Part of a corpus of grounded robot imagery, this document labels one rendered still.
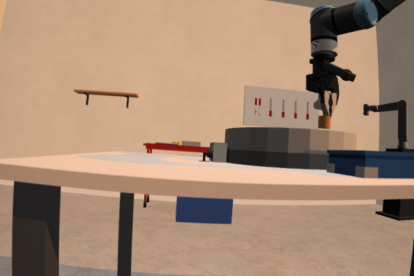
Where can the blue open crate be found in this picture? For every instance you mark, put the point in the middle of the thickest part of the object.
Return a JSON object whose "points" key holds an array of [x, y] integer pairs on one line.
{"points": [[371, 164]]}

